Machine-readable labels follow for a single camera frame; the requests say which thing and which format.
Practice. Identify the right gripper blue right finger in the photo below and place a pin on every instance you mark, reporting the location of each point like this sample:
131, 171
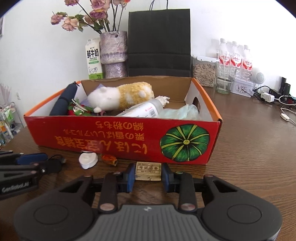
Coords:
167, 177

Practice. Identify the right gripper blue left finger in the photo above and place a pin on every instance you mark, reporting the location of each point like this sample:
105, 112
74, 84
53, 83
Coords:
130, 177

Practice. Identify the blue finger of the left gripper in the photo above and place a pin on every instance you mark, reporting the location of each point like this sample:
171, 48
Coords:
11, 158

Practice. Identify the small white plastic cap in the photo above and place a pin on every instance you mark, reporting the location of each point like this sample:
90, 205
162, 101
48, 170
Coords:
88, 160

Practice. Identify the dark navy soft case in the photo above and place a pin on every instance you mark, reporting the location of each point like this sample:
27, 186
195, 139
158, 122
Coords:
60, 107

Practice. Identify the iridescent plastic bag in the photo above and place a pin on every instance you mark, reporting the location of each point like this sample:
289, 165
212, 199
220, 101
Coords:
187, 112

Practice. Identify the yellow white plush alpaca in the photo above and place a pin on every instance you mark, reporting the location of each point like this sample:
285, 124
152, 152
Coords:
120, 97

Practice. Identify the purple fabric pouch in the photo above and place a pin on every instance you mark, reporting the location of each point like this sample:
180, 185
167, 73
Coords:
86, 100

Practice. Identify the small orange brown trinket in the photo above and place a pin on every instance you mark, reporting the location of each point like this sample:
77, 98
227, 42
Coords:
109, 159

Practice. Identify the red orange cardboard box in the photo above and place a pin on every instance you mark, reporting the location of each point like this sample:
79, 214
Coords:
141, 139

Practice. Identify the crumpled white tissue on lid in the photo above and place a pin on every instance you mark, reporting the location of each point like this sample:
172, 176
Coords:
163, 100

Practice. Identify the clear jar of seeds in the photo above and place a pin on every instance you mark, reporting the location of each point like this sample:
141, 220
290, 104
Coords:
203, 70

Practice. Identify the clear glass cup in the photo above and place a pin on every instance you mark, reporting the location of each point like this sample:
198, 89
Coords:
224, 76

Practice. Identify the water bottle left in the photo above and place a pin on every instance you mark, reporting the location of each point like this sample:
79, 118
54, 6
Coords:
223, 53

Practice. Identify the water bottle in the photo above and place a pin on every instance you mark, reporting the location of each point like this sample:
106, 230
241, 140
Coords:
247, 63
223, 53
236, 57

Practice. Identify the purple textured vase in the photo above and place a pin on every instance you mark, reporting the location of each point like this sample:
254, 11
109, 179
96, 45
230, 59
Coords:
114, 54

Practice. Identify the white green milk carton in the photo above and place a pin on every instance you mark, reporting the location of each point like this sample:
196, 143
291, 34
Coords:
94, 66

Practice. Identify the white power adapter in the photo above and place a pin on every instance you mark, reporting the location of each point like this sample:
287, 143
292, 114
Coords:
267, 97

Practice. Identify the black paper shopping bag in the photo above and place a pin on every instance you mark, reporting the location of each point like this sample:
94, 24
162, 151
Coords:
159, 43

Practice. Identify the white round speaker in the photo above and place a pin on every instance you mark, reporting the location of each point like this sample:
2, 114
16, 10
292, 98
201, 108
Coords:
258, 78

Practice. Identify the water bottle middle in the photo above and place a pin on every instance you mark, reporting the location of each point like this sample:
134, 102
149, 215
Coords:
236, 57

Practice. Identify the water bottle right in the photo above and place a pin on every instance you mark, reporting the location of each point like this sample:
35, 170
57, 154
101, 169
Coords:
247, 63

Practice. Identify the black charger block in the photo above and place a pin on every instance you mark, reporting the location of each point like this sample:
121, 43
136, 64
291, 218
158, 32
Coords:
284, 87

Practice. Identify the dried pink roses bouquet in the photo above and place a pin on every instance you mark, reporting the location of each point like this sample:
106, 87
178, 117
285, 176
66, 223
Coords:
104, 16

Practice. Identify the metal wire shelf rack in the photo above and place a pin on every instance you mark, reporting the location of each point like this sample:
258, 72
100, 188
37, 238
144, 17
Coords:
11, 123

